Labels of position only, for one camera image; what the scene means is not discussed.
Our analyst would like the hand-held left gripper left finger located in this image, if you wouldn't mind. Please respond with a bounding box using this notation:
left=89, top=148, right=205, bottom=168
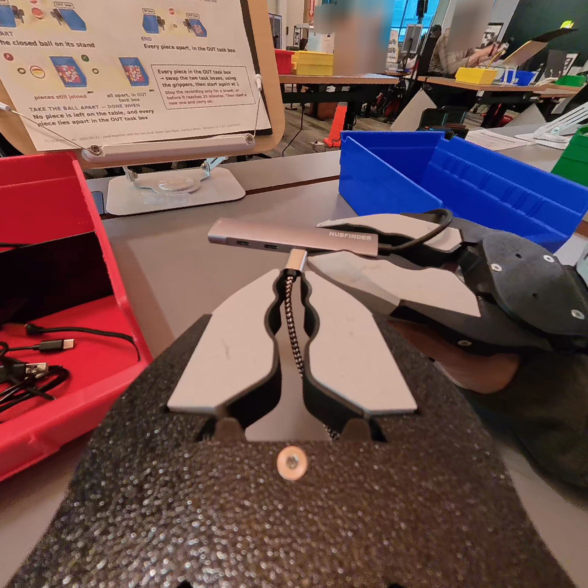
left=167, top=269, right=283, bottom=427

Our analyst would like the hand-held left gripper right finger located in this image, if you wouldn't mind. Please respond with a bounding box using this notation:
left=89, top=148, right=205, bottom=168
left=302, top=271, right=419, bottom=433

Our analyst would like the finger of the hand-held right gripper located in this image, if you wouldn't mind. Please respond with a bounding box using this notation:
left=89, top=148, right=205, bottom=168
left=316, top=213, right=464, bottom=254
left=307, top=253, right=482, bottom=319

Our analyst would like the braided usb cable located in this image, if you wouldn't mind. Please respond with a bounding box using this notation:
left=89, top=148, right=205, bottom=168
left=277, top=249, right=343, bottom=439

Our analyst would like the black usb-c cable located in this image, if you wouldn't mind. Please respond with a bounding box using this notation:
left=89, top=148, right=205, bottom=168
left=0, top=338, right=75, bottom=354

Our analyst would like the red plastic bin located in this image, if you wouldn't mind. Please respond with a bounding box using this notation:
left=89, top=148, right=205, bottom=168
left=0, top=152, right=153, bottom=481

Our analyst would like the person's right forearm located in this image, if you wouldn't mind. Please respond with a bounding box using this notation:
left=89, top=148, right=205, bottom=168
left=459, top=351, right=588, bottom=488

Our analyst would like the person's right hand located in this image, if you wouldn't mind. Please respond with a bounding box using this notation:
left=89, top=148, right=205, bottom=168
left=390, top=321, right=521, bottom=394

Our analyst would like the large blue plastic bin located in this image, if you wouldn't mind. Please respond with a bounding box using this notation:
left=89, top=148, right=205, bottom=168
left=339, top=130, right=588, bottom=254

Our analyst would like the white paper sheet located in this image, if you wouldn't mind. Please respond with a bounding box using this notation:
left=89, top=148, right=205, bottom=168
left=465, top=129, right=534, bottom=151

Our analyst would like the green plastic bin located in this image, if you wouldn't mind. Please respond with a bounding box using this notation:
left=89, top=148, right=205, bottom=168
left=550, top=125, right=588, bottom=187

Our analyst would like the orange cone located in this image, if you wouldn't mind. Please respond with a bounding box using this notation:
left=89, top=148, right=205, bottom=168
left=323, top=103, right=348, bottom=149

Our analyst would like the white metal stand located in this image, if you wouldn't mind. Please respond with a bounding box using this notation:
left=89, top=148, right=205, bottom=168
left=514, top=102, right=588, bottom=150

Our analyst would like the yellow plastic bin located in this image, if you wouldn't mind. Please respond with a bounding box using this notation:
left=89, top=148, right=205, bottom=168
left=292, top=51, right=335, bottom=77
left=455, top=66, right=500, bottom=85

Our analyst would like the instruction sheet on stand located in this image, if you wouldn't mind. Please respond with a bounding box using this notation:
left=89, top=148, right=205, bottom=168
left=0, top=0, right=286, bottom=217

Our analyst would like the black bin divider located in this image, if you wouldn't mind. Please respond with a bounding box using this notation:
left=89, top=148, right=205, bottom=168
left=0, top=232, right=114, bottom=326

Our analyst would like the brown board stand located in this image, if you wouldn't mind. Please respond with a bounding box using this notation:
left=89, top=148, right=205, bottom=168
left=503, top=28, right=578, bottom=70

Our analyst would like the tangled black cable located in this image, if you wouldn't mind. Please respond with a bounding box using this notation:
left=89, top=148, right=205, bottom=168
left=0, top=354, right=70, bottom=414

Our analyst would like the thin black cable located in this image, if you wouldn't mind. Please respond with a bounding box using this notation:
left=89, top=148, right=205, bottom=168
left=24, top=323, right=141, bottom=364

